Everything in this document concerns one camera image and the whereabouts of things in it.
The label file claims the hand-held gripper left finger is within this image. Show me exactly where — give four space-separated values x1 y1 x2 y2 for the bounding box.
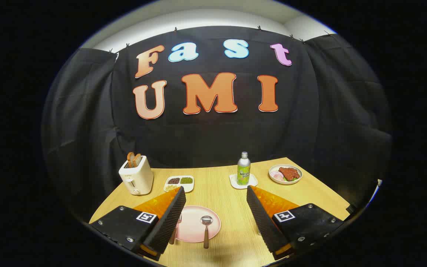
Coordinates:
89 186 186 262

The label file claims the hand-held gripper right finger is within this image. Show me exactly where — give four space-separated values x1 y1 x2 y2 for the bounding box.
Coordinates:
246 185 344 261

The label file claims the metal fork with wooden handle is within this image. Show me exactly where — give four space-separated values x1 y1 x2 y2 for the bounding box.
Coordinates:
169 214 182 245

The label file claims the metal spoon with wooden handle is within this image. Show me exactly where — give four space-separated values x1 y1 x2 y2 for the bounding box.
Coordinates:
200 215 214 249

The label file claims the pink round plate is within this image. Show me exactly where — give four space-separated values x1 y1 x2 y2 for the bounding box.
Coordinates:
173 205 222 243

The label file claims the white divided tray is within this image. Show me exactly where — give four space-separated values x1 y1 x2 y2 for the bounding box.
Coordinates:
163 175 195 193

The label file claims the white square coaster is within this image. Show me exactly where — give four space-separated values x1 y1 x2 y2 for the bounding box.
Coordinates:
229 174 258 190

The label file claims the white toaster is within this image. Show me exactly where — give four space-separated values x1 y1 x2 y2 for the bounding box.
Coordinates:
119 155 154 196

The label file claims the green soda bottle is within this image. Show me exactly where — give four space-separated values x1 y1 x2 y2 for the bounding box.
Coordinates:
237 151 251 186

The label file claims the white round food plate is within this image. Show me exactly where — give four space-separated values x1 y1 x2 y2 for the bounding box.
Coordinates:
268 164 303 185

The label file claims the red meat piece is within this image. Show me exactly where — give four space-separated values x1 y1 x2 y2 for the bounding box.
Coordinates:
278 167 300 182

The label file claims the black backdrop cloth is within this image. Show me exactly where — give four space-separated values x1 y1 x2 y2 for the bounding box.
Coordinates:
41 25 393 223

